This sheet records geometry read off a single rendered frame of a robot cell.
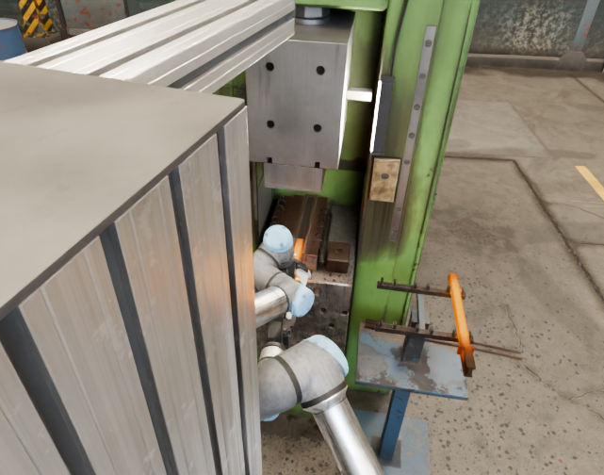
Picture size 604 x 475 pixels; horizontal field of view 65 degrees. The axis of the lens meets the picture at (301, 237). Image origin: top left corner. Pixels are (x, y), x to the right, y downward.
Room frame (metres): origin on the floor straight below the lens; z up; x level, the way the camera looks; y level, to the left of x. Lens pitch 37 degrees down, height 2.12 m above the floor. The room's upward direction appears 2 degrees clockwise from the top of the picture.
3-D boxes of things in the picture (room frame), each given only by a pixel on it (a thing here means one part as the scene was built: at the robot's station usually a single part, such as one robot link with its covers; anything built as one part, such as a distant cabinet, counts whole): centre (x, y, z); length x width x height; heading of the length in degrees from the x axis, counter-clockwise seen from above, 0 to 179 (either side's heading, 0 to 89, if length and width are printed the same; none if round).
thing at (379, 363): (1.17, -0.43, 0.70); 0.40 x 0.30 x 0.02; 82
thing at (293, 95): (1.61, -0.03, 1.56); 0.42 x 0.39 x 0.40; 173
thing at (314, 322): (1.62, -0.04, 0.69); 0.56 x 0.38 x 0.45; 173
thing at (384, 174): (1.50, -0.29, 1.27); 0.09 x 0.02 x 0.17; 83
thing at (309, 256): (1.62, 0.01, 0.96); 0.42 x 0.20 x 0.09; 173
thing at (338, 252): (1.45, -0.15, 0.95); 0.12 x 0.08 x 0.06; 173
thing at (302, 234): (1.62, -0.01, 0.99); 0.42 x 0.05 x 0.01; 173
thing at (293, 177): (1.62, 0.01, 1.32); 0.42 x 0.20 x 0.10; 173
